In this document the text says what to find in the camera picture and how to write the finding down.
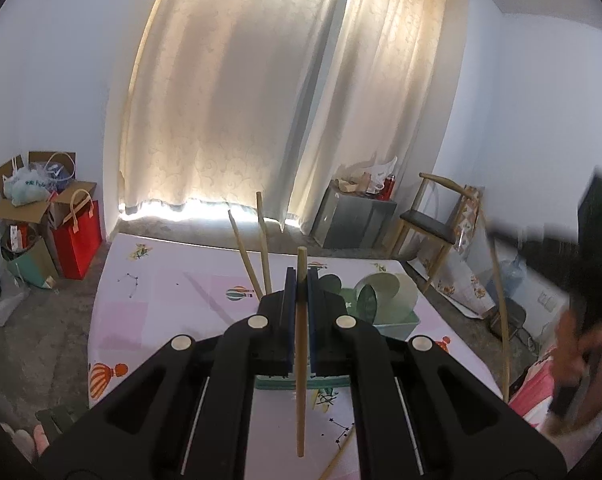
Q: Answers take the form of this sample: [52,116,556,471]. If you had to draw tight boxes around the dark metal spoon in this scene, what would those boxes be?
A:
[356,284,378,324]

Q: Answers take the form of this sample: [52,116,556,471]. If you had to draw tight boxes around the person's right hand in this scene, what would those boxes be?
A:
[550,309,602,429]

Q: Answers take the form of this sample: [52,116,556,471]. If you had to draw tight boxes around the blue water jug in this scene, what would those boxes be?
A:
[498,256,525,299]

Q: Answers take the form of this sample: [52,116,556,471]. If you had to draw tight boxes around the green star-pattern utensil basket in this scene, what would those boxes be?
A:
[254,272,423,392]

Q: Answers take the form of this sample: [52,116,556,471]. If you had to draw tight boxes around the floral cushion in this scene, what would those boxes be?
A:
[454,185,482,256]

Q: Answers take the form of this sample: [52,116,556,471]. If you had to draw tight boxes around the wooden chair black seat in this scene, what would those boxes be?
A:
[387,172,481,292]

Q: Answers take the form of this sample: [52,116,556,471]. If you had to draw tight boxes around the grey metal cabinet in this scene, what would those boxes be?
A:
[311,183,397,249]

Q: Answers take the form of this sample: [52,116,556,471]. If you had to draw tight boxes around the red paper bag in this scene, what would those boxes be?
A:
[52,188,103,280]

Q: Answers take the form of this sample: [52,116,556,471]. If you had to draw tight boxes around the red thermos bottle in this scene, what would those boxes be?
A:
[379,174,395,200]

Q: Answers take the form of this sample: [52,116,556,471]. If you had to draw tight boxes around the green paper bag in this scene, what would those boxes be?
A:
[0,223,59,289]

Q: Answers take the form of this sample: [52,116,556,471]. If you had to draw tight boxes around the cardboard box pile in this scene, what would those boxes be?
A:
[0,151,96,229]

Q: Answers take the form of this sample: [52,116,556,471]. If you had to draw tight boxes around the beige window curtain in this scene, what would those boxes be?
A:
[118,0,446,223]

